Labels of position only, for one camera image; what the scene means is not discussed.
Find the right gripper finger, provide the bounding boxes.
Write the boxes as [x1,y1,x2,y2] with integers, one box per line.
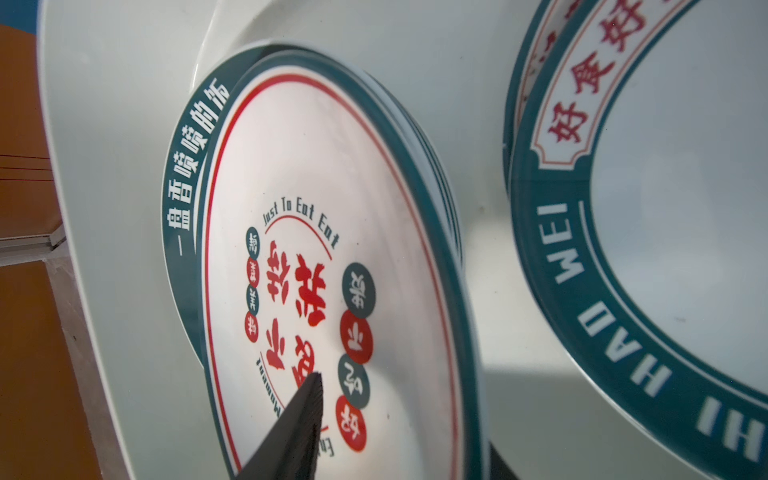
[236,372,324,480]

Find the red character plate front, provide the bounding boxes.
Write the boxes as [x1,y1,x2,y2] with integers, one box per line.
[198,47,490,479]

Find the large green rim plate front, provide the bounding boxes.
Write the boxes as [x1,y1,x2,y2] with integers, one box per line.
[162,41,465,361]

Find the white plastic bin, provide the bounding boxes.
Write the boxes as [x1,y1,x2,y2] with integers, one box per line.
[38,1,712,479]

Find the green lettered rim plate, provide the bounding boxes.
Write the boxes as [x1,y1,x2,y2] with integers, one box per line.
[502,0,581,188]

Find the left aluminium corner post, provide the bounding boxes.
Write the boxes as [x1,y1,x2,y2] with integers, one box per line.
[1,224,68,267]

